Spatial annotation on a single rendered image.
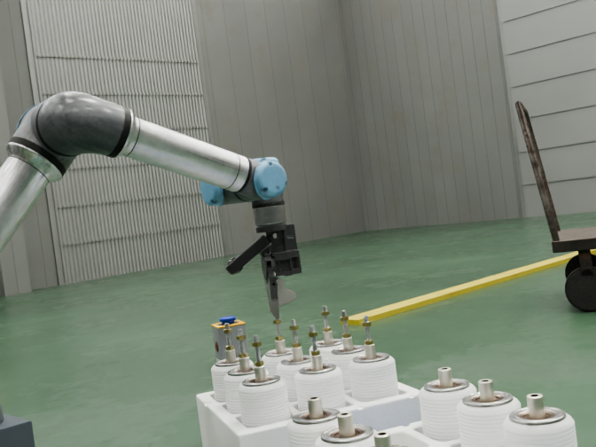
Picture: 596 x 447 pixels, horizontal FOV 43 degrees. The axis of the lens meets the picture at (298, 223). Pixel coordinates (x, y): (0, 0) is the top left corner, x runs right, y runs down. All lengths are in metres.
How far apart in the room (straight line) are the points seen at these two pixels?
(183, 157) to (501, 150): 9.91
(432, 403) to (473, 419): 0.12
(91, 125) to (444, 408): 0.77
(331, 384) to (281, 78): 10.56
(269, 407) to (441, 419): 0.36
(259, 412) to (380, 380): 0.25
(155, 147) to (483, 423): 0.75
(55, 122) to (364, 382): 0.77
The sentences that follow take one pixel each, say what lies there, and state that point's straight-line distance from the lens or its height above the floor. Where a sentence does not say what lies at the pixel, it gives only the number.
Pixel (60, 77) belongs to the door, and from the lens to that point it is 9.78.
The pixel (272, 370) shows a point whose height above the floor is 0.22.
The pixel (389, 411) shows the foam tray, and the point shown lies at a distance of 1.55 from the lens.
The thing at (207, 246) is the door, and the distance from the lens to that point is 10.58.
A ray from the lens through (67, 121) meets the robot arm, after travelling 1.41.
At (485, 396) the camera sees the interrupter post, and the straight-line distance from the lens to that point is 1.22.
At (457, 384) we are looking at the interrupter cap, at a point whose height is 0.25.
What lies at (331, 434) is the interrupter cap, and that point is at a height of 0.25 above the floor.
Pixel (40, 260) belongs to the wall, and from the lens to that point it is 9.41.
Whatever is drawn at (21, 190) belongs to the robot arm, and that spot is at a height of 0.67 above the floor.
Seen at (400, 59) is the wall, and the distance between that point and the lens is 12.29.
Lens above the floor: 0.58
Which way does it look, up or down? 1 degrees down
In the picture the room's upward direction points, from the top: 7 degrees counter-clockwise
